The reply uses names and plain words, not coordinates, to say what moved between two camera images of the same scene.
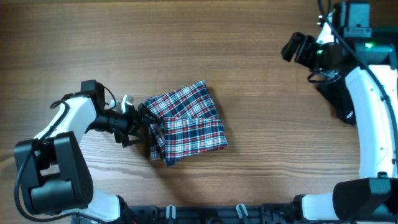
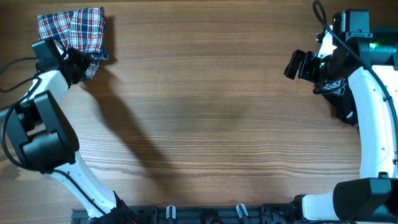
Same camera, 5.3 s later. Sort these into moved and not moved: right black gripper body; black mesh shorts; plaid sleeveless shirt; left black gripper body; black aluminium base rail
Moved: right black gripper body; plaid sleeveless shirt; left black gripper body
Not moved: black mesh shorts; black aluminium base rail
